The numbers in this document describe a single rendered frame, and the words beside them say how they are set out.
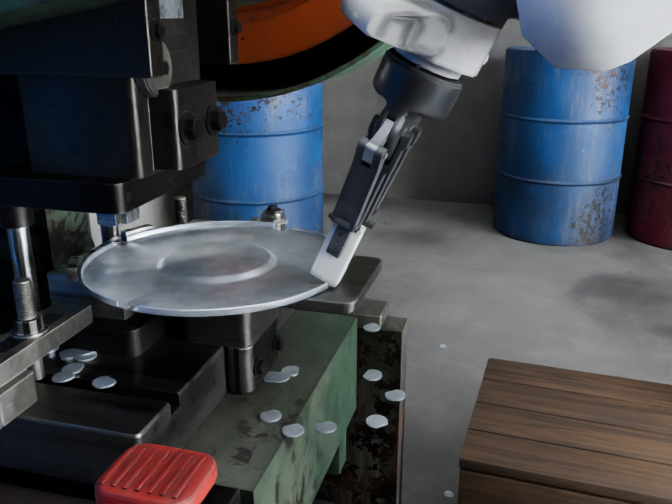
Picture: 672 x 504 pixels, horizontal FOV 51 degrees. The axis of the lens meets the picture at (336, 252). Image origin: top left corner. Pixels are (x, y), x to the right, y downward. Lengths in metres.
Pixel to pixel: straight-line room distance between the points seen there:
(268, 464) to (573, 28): 0.45
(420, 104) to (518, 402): 0.88
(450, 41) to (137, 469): 0.40
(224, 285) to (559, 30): 0.41
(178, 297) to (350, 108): 3.48
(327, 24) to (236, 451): 0.61
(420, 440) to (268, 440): 1.19
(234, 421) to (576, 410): 0.80
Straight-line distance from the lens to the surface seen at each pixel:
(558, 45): 0.52
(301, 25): 1.06
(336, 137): 4.18
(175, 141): 0.72
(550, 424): 1.35
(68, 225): 1.07
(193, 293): 0.71
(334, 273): 0.71
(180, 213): 0.98
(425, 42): 0.59
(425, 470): 1.79
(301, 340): 0.92
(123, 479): 0.50
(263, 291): 0.71
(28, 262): 0.81
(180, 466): 0.50
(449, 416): 1.99
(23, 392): 0.70
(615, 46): 0.52
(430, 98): 0.62
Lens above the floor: 1.05
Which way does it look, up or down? 19 degrees down
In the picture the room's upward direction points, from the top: straight up
